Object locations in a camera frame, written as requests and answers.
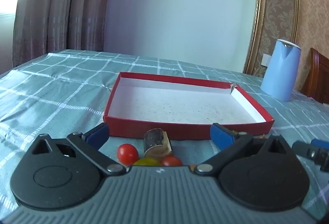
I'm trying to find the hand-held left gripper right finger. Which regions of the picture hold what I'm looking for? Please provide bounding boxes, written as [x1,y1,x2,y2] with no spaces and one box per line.
[195,122,292,177]

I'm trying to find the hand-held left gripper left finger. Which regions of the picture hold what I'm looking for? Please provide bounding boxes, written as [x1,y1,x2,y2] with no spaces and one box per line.
[31,122,127,177]

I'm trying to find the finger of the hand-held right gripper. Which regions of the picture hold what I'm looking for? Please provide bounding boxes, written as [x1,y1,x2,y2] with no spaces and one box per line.
[310,138,329,149]
[292,140,329,166]

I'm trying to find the large red cherry tomato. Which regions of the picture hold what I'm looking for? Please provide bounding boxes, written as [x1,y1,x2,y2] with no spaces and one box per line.
[117,143,139,165]

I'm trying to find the red cardboard box tray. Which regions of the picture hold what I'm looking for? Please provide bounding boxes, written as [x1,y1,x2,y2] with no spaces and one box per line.
[103,72,275,140]

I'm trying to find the green cherry tomato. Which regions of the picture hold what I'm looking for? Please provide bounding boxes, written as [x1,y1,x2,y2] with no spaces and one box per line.
[133,158,162,166]

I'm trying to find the small red cherry tomato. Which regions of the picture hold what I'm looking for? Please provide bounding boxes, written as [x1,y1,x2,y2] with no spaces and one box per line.
[161,156,183,166]

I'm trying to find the green checked tablecloth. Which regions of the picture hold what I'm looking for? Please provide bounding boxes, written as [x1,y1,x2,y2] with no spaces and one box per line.
[0,49,329,215]

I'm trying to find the wooden chair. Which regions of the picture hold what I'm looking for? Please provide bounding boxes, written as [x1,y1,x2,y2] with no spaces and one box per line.
[301,48,329,105]

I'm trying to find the blue kettle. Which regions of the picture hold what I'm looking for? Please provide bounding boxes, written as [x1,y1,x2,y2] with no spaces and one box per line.
[260,39,302,102]

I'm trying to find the patterned curtain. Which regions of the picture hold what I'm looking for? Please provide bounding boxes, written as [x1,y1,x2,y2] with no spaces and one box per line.
[12,0,115,68]

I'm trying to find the gold framed wall panel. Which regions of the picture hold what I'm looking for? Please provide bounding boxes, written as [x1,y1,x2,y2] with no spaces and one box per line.
[243,0,302,78]

